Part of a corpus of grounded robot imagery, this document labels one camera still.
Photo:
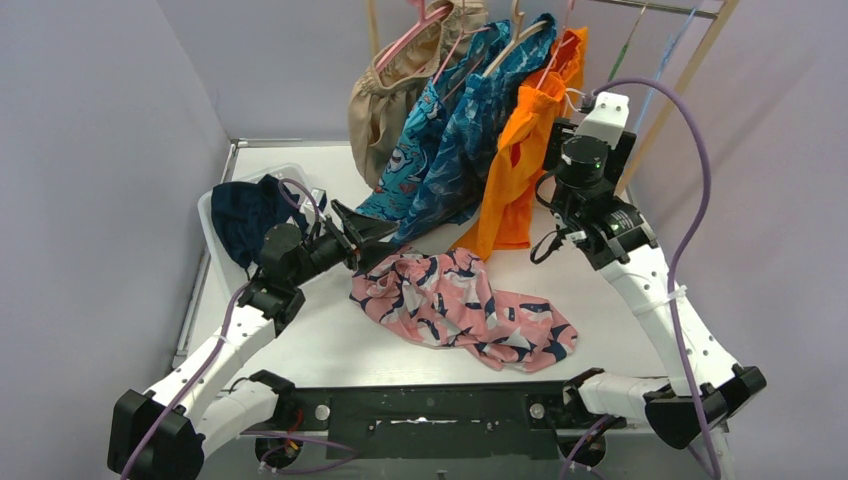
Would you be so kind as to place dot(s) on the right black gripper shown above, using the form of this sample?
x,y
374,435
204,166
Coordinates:
x,y
563,128

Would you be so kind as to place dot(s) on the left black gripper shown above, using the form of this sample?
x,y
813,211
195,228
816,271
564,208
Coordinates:
x,y
351,237

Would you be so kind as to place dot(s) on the white perforated plastic basket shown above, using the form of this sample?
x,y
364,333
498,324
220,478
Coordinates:
x,y
229,274

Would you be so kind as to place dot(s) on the pink shark print shorts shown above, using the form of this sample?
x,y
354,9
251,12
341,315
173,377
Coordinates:
x,y
447,301

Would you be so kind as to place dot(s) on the green plastic hanger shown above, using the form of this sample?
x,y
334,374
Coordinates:
x,y
626,45

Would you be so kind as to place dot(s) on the navy blue shorts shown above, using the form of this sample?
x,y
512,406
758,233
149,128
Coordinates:
x,y
255,219

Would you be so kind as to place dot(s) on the light blue wire hanger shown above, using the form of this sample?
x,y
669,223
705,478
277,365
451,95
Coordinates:
x,y
671,45

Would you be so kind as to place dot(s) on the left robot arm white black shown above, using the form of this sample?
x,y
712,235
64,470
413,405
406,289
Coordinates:
x,y
168,430

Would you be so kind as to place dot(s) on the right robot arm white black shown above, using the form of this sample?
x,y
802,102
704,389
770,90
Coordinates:
x,y
621,246

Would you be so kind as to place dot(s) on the light blue shark shorts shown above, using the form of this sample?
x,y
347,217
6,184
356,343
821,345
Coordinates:
x,y
419,140

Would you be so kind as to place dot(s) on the orange shorts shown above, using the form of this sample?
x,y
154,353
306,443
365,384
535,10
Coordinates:
x,y
508,201

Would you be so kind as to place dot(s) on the dark blue whale shorts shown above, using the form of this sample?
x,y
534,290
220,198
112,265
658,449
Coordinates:
x,y
454,183

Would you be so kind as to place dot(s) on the wooden hanger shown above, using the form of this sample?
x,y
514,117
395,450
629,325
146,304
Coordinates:
x,y
518,35

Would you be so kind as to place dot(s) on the beige shorts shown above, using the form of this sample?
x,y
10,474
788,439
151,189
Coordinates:
x,y
381,101

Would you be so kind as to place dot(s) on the thin pink hanger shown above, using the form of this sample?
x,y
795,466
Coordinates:
x,y
466,19

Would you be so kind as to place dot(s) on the pink plastic hanger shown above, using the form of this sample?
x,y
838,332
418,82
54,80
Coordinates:
x,y
425,18

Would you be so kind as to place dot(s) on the wooden clothes rack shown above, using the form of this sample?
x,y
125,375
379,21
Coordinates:
x,y
609,23

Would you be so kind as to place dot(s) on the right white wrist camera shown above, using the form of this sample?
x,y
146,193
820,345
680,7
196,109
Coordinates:
x,y
606,117

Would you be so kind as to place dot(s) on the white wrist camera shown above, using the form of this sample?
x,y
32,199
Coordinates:
x,y
313,207
606,117

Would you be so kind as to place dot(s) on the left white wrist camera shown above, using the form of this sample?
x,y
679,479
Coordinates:
x,y
313,207

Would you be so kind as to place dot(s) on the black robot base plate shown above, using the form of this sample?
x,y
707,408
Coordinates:
x,y
530,419

